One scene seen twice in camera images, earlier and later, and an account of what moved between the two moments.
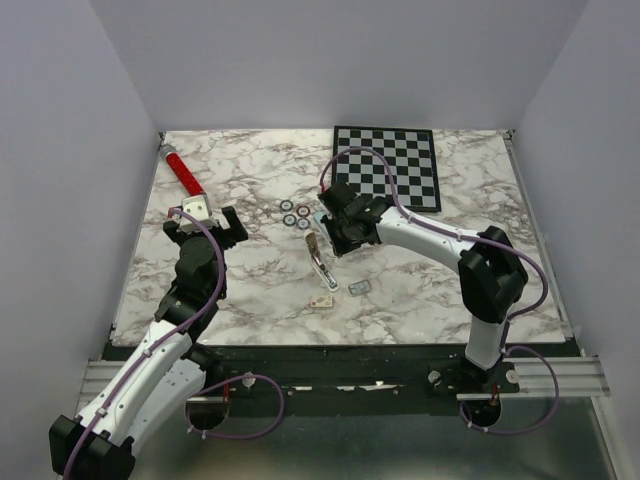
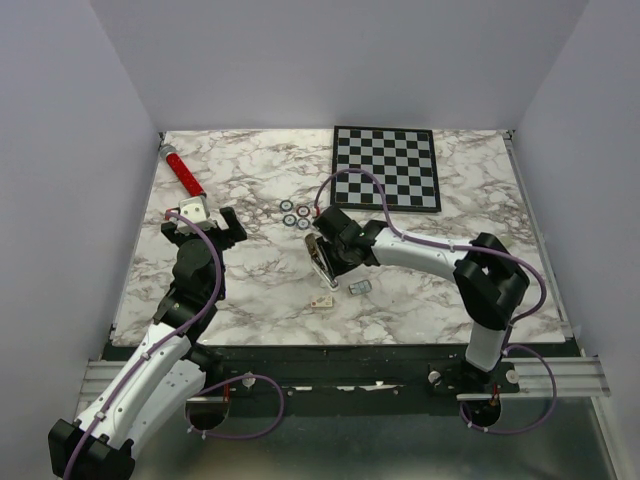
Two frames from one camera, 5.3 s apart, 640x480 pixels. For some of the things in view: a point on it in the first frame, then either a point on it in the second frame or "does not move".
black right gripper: (338, 247) → (336, 268)
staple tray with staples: (360, 287) does not move
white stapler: (322, 269) does not move
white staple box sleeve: (322, 302) does not move
